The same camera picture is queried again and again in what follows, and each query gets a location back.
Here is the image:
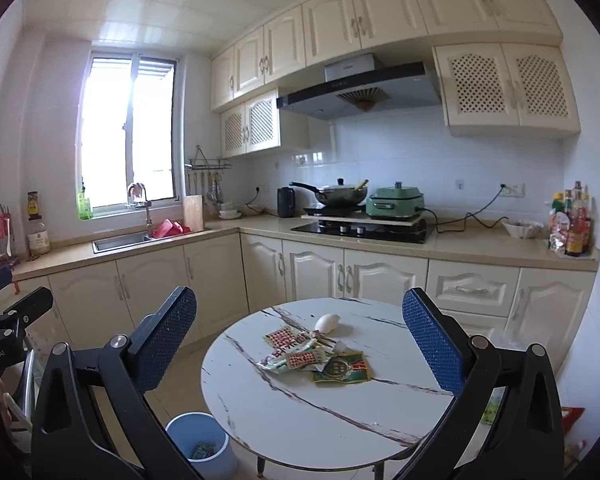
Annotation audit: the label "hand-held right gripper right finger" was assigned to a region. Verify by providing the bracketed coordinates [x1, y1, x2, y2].
[392, 287, 566, 480]

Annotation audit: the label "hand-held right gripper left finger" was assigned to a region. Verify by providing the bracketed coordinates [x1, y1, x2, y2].
[31, 286, 201, 480]

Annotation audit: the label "dark green red packet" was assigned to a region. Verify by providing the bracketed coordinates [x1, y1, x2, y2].
[313, 351, 371, 387]

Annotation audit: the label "blue plastic bin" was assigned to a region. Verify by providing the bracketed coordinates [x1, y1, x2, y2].
[165, 412, 239, 480]

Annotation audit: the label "red white snack packet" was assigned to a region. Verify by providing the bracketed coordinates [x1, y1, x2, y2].
[263, 326, 307, 352]
[285, 346, 327, 372]
[256, 349, 293, 374]

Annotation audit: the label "person's left hand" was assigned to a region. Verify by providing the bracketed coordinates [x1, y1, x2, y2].
[0, 374, 31, 426]

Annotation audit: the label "cream base cabinets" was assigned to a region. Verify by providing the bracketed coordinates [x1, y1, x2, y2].
[10, 212, 600, 386]

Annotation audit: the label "large clear oil bottle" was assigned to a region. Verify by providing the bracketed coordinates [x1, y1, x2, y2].
[27, 220, 51, 258]

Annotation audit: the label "green printed bag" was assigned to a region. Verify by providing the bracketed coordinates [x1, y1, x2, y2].
[481, 389, 506, 427]

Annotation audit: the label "steel sink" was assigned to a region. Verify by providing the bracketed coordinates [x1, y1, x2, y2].
[92, 232, 153, 253]

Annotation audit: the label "red plastic basket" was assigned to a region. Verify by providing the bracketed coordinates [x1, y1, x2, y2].
[151, 219, 193, 240]

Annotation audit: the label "white eggshell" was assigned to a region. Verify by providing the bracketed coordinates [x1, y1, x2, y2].
[313, 313, 342, 336]

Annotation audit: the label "steel faucet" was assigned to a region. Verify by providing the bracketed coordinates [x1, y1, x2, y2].
[127, 182, 154, 238]

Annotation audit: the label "wooden cutting board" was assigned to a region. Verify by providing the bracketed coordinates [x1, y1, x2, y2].
[182, 195, 206, 233]

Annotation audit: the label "round marble table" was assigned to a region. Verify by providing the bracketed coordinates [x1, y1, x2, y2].
[201, 297, 506, 480]

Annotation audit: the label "black gas hob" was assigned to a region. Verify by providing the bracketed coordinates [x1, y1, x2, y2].
[290, 219, 436, 245]

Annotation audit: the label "white ruffled bowl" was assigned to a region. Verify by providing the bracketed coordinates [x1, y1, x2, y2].
[501, 218, 545, 239]

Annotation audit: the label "green electric cooker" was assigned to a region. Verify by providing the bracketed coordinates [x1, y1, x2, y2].
[366, 181, 427, 220]

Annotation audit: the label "red box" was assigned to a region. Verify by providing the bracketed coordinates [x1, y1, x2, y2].
[561, 406, 586, 433]

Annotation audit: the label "black induction cooker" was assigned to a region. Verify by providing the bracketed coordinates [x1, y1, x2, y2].
[302, 204, 368, 216]

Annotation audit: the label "black electric kettle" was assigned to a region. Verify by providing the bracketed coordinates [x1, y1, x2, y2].
[277, 186, 296, 218]

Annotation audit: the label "wok with lid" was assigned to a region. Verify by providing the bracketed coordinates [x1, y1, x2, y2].
[289, 178, 370, 207]

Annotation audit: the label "cluster of condiment bottles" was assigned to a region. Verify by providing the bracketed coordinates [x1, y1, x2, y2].
[547, 180, 593, 258]

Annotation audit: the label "window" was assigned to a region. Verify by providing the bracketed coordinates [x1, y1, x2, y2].
[76, 50, 181, 220]

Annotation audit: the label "small lattice door cabinet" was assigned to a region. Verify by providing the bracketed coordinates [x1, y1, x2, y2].
[220, 91, 311, 158]

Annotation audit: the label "large lattice door cabinet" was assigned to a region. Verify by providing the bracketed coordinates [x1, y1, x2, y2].
[432, 42, 581, 138]

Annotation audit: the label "range hood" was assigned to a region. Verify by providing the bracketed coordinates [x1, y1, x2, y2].
[276, 53, 442, 121]

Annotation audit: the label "wire rack with red utensils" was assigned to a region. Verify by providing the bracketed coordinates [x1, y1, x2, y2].
[0, 204, 21, 261]

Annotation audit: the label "black cooker cable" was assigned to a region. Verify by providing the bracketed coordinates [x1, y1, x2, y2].
[422, 187, 506, 235]

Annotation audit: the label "wall utensil rack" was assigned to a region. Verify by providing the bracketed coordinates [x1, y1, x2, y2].
[187, 145, 232, 206]

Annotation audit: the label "cream wall cabinet row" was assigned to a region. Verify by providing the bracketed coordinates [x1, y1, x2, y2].
[210, 0, 565, 113]

